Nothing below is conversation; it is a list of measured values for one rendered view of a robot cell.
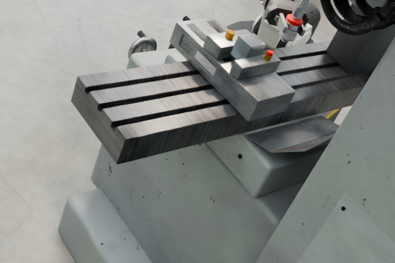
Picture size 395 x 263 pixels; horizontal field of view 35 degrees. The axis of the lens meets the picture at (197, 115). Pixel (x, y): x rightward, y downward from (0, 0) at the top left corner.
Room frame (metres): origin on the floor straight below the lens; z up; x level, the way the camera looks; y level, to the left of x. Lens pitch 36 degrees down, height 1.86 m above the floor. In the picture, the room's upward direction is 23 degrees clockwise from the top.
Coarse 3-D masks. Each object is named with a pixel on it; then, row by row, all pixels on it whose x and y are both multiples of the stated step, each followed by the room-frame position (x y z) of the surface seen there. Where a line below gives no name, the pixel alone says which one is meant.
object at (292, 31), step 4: (288, 24) 1.55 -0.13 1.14; (288, 28) 1.55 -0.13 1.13; (292, 28) 1.55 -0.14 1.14; (296, 28) 1.55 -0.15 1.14; (280, 32) 1.56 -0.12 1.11; (288, 32) 1.55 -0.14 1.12; (292, 32) 1.55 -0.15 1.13; (296, 32) 1.56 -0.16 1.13; (280, 36) 1.55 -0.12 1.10; (284, 36) 1.55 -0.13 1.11; (288, 36) 1.55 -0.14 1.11; (292, 36) 1.55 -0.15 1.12; (288, 40) 1.55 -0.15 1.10; (292, 40) 1.56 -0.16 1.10
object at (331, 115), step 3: (330, 111) 2.48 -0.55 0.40; (333, 111) 2.51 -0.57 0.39; (336, 111) 2.57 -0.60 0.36; (339, 111) 2.64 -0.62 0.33; (321, 114) 2.42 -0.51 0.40; (324, 114) 2.44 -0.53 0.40; (327, 114) 2.45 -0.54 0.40; (330, 114) 2.49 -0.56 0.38; (333, 114) 2.56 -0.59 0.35; (336, 114) 2.62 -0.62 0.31; (327, 117) 2.46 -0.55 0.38; (330, 117) 2.53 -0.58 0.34; (333, 117) 2.60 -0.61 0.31; (330, 120) 2.57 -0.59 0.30; (333, 120) 2.64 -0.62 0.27
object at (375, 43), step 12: (360, 12) 1.83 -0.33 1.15; (336, 36) 1.85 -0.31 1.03; (348, 36) 1.83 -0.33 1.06; (360, 36) 1.80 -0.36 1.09; (372, 36) 1.78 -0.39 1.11; (384, 36) 1.83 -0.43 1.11; (336, 48) 1.84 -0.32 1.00; (348, 48) 1.81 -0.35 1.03; (360, 48) 1.78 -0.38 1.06; (372, 48) 1.81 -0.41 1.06; (384, 48) 1.85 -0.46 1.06; (336, 60) 1.82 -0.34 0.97; (348, 60) 1.79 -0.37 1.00; (360, 60) 1.79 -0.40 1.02; (372, 60) 1.83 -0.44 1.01; (348, 72) 1.78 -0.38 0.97
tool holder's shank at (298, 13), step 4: (300, 0) 1.56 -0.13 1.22; (304, 0) 1.56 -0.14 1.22; (308, 0) 1.56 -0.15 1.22; (300, 4) 1.56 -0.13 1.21; (304, 4) 1.56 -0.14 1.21; (296, 8) 1.56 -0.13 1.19; (300, 8) 1.56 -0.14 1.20; (304, 8) 1.56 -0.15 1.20; (292, 12) 1.57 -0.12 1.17; (296, 12) 1.56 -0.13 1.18; (300, 12) 1.56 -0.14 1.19; (292, 16) 1.56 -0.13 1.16; (296, 16) 1.55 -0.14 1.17; (300, 16) 1.56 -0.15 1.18; (296, 20) 1.56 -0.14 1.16
